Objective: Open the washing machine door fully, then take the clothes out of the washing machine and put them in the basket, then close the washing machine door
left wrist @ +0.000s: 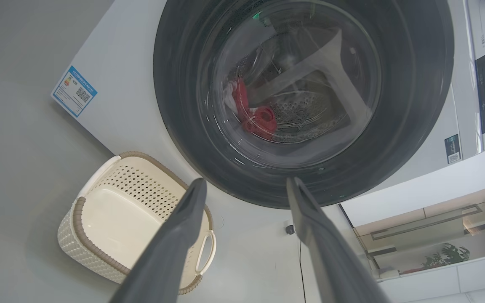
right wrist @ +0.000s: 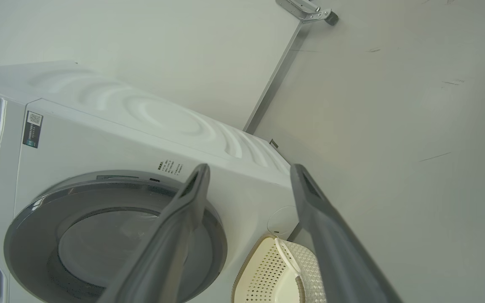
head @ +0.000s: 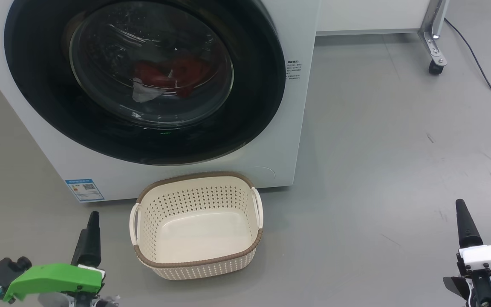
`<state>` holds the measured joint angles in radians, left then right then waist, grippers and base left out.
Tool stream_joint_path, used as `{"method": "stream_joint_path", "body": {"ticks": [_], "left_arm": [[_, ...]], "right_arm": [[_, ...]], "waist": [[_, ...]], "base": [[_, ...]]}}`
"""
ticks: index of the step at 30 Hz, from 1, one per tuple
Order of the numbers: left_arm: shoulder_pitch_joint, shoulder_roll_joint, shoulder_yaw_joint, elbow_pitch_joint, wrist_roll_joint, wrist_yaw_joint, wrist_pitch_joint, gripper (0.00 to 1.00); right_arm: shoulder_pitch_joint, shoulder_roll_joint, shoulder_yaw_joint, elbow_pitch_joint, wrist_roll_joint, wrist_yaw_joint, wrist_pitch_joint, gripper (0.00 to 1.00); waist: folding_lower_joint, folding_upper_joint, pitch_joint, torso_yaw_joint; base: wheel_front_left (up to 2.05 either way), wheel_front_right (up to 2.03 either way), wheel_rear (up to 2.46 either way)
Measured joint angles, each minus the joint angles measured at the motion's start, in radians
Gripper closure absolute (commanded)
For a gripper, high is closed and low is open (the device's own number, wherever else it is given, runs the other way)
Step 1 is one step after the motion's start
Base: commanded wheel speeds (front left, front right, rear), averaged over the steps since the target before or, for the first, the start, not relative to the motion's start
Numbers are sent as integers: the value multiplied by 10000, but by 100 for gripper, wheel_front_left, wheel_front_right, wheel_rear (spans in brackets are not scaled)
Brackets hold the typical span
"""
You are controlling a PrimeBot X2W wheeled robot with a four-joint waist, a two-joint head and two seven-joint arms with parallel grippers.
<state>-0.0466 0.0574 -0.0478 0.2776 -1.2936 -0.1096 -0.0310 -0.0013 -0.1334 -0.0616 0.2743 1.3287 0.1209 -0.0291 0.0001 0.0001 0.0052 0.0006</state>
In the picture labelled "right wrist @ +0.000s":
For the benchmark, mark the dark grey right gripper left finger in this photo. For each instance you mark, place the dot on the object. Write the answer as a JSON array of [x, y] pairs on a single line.
[[162, 252]]

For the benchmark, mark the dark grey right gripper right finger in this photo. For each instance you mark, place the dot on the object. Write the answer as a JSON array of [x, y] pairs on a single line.
[[335, 252]]

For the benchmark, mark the round glass washing machine door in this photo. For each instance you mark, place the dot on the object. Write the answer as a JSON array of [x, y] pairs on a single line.
[[32, 248]]

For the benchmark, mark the cream perforated laundry basket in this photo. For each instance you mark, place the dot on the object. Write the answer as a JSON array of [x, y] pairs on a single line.
[[267, 273]]

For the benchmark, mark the white front-load washing machine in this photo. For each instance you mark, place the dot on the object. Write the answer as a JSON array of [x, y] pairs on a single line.
[[107, 134]]

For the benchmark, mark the dark QR code sticker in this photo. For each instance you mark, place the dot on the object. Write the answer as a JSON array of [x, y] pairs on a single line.
[[33, 128]]

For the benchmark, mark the grey metal frame with caster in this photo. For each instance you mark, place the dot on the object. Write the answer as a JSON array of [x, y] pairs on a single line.
[[276, 80]]

